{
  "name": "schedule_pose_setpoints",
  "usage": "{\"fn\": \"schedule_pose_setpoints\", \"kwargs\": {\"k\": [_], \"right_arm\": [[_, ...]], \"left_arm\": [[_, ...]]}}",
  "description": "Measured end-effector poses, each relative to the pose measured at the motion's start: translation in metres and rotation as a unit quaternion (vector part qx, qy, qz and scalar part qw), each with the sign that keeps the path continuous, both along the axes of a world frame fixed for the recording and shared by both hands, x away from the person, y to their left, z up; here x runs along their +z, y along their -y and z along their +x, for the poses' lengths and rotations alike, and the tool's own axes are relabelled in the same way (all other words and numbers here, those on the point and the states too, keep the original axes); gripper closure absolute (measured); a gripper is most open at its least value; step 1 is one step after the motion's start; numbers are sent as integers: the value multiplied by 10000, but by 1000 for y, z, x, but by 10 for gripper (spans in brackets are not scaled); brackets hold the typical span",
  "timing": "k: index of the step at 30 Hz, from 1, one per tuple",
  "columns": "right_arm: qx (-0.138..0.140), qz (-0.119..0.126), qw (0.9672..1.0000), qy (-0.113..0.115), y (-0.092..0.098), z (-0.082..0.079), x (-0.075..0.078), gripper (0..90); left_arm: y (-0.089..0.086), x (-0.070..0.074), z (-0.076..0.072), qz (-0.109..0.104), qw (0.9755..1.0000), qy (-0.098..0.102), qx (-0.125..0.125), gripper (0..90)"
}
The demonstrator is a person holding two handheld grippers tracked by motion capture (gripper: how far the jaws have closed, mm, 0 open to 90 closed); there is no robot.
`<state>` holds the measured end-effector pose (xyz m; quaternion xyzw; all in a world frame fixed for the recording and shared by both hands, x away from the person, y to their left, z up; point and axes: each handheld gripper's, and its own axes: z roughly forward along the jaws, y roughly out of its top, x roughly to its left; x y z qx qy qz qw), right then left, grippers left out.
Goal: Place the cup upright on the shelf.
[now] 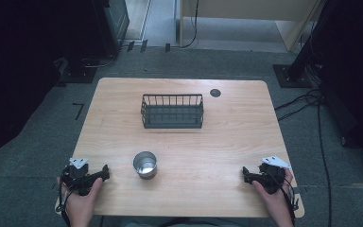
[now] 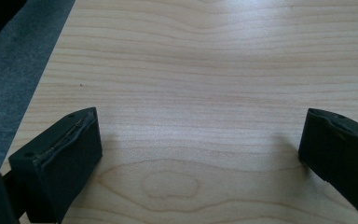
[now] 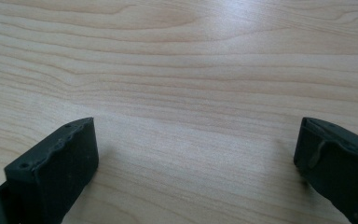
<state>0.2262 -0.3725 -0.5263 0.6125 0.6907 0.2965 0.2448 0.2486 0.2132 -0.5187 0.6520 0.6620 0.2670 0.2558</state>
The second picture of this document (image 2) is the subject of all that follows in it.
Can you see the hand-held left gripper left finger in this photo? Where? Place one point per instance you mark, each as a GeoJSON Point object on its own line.
{"type": "Point", "coordinates": [60, 161]}

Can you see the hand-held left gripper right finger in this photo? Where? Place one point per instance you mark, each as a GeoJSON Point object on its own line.
{"type": "Point", "coordinates": [341, 149]}

